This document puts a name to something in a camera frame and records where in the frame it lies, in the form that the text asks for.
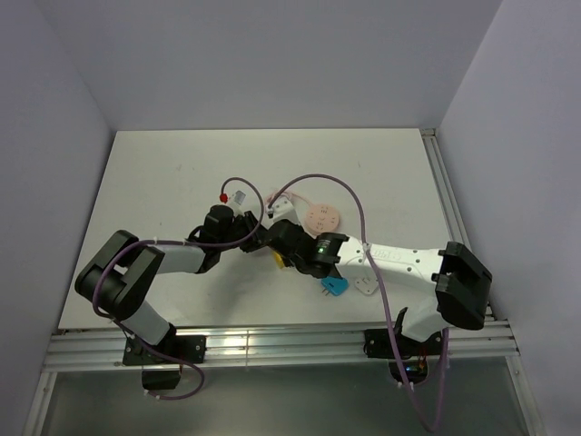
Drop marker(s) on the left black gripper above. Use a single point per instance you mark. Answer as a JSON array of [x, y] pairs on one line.
[[255, 242]]

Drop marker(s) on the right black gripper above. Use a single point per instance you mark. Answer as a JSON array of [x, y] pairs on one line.
[[287, 262]]

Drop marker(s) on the yellow cube socket adapter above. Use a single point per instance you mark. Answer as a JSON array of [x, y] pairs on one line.
[[280, 261]]

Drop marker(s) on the white plug adapter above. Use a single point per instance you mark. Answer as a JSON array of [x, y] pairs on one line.
[[366, 286]]

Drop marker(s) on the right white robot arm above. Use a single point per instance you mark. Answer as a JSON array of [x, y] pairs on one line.
[[347, 257]]

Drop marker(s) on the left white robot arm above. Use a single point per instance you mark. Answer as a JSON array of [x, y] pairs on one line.
[[120, 275]]

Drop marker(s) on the blue plug adapter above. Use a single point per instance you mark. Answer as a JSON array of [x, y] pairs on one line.
[[334, 286]]

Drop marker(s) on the pink round power strip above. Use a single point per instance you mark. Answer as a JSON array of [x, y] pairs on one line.
[[321, 218]]

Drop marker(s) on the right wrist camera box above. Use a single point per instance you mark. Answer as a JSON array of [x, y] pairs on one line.
[[283, 209]]

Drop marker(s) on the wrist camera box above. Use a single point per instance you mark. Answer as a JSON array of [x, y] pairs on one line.
[[283, 209], [236, 201]]

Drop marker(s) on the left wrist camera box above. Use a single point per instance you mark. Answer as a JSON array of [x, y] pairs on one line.
[[236, 201]]

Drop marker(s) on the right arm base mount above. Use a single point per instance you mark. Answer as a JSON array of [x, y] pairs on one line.
[[414, 355]]

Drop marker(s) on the aluminium right rail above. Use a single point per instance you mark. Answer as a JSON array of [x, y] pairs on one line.
[[447, 191]]

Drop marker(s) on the aluminium rail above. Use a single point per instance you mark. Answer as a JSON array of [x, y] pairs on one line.
[[102, 350], [447, 191]]

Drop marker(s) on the aluminium front rail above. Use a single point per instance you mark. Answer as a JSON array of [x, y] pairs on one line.
[[102, 350]]

